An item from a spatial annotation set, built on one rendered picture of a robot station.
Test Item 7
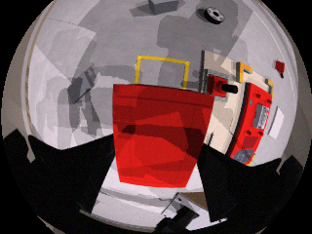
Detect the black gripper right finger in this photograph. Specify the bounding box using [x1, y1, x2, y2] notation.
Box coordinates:
[196, 142, 281, 222]

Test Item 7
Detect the white square sheet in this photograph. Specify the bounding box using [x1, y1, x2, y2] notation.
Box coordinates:
[268, 106, 285, 139]

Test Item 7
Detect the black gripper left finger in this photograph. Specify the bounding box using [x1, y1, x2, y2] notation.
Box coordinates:
[27, 133, 116, 214]

